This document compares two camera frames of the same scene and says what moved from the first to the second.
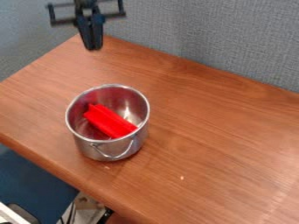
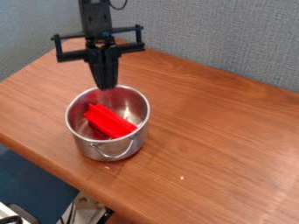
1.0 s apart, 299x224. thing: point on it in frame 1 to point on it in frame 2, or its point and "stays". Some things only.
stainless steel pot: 127,101 stays
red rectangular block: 111,122 stays
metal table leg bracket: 86,211 stays
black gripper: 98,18 to 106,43
